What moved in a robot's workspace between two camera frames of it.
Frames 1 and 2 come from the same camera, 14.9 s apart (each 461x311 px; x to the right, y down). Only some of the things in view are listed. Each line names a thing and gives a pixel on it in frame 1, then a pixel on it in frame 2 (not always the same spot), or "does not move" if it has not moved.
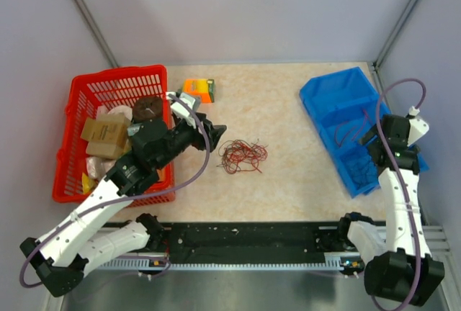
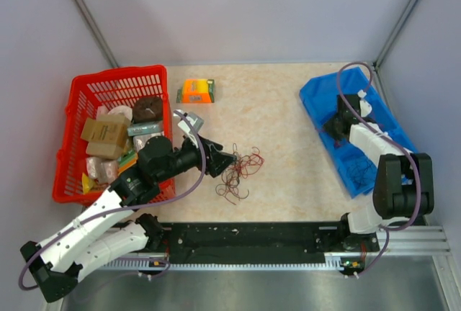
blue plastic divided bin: (342, 106) does not move
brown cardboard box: (106, 135) does not move
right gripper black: (371, 133) -> (328, 125)
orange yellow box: (203, 87) does not move
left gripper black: (215, 132) -> (217, 161)
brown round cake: (146, 108) does not move
